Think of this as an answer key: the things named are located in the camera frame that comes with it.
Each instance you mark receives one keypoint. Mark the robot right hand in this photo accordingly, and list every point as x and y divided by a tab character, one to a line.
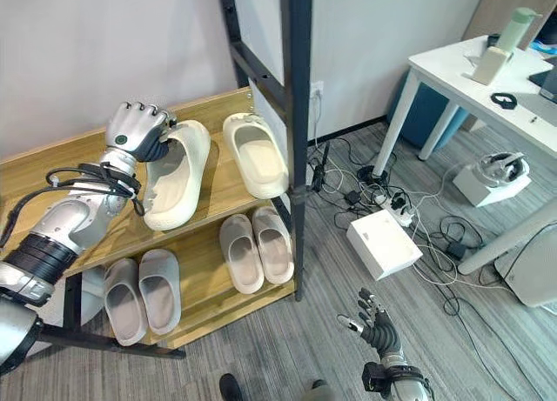
385	331

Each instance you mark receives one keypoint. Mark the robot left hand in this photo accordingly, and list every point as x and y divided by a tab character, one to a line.
130	133

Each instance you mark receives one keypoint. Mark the cream foam slipper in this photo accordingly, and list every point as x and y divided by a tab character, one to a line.
176	196
257	157

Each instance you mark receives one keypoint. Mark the robot left arm silver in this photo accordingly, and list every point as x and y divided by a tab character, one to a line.
61	227

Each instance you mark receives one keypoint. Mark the robot right arm silver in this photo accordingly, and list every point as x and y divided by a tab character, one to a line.
407	381

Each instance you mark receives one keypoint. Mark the white cardboard box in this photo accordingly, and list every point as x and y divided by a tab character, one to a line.
383	244

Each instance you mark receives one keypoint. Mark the white power strip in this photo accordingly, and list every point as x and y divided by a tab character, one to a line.
402	211

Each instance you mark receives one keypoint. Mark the beige foam slipper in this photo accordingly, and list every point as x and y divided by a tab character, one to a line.
241	262
274	253

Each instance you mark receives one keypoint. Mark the small black power adapter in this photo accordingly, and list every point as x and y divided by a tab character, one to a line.
351	197

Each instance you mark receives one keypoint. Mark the white floor appliance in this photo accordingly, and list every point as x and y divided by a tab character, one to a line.
533	270

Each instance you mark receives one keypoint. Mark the robot dark foot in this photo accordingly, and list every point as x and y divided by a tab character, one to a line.
230	388

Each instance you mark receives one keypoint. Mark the grey foam slipper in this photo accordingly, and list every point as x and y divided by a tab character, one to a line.
160	296
124	305

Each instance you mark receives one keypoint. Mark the white headset box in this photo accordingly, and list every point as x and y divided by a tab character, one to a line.
476	190

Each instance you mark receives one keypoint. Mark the black handheld device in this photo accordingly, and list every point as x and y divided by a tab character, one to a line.
320	170

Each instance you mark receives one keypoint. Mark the white VR headset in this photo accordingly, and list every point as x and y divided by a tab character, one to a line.
500	166

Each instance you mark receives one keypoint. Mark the blue cabinet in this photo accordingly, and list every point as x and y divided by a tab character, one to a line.
428	109

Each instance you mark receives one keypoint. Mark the black wrist band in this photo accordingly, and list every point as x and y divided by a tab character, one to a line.
504	101

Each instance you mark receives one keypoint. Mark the white table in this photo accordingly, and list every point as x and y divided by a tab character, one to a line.
439	68

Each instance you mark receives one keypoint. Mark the cream desktop holder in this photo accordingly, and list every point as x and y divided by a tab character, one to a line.
489	68

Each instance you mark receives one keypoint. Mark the dark laptop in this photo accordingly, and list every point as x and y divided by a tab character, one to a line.
546	79

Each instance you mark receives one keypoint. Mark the small black desk object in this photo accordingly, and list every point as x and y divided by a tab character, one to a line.
493	40

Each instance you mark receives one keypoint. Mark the pale green bottle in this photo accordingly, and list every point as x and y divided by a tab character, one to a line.
515	29

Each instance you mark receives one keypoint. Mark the wooden shoe rack black frame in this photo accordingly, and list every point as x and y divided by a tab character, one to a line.
216	175

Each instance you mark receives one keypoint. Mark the white wall socket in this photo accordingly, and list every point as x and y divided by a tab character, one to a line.
317	91

